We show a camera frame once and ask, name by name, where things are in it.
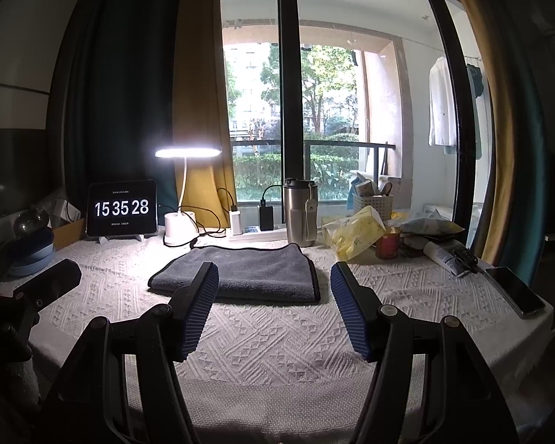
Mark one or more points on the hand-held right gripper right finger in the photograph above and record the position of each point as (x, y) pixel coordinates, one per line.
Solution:
(349, 306)

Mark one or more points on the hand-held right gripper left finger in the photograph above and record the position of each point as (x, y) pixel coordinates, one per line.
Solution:
(201, 310)

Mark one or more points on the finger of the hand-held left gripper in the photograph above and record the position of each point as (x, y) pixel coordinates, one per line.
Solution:
(51, 278)

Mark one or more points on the grey towel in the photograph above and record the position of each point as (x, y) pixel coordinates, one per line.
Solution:
(259, 273)

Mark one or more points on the person's left forearm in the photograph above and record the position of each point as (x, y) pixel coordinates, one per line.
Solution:
(11, 381)

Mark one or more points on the brown cardboard box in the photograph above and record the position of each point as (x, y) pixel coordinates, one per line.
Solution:
(69, 233)

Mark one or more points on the glass ball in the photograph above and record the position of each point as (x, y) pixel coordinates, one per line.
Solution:
(31, 221)

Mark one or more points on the yellow plastic packet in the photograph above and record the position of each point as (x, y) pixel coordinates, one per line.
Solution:
(354, 236)

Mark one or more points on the white textured tablecloth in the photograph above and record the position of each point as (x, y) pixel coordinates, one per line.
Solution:
(277, 337)

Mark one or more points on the white tablet stand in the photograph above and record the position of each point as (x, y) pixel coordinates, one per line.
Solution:
(120, 238)

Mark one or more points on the white desk lamp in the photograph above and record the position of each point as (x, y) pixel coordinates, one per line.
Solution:
(180, 230)

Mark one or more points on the white power strip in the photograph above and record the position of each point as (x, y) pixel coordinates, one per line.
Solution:
(254, 236)

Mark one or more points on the white charger plug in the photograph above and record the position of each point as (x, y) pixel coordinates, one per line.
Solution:
(236, 222)

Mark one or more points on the black tablet with clock display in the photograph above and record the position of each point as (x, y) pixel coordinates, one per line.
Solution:
(121, 208)

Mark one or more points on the stainless steel tumbler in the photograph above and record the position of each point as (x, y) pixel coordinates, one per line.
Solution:
(299, 217)

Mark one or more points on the white plastic basket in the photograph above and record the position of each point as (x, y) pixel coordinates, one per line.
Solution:
(373, 207)

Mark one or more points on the white tube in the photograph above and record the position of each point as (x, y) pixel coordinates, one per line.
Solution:
(441, 258)

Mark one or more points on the black power bank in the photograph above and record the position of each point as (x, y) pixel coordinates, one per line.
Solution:
(266, 218)

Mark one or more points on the crumpled snack bag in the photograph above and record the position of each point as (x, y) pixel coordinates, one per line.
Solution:
(428, 225)

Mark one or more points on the small black device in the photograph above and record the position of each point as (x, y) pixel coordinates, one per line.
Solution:
(466, 259)

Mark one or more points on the balcony railing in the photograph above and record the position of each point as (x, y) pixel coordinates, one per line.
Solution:
(337, 144)

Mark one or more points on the black smartphone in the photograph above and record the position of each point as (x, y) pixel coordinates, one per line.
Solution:
(515, 292)

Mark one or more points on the dark green curtain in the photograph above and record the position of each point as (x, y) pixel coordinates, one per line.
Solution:
(120, 78)

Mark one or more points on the hanging white shirt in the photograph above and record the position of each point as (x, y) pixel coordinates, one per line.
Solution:
(442, 101)

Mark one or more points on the yellow and teal curtain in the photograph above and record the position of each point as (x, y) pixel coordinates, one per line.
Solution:
(513, 125)

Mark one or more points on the hanging teal garment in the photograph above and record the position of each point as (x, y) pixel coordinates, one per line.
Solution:
(475, 81)

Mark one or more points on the black window frame post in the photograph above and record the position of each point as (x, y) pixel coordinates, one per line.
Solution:
(289, 78)

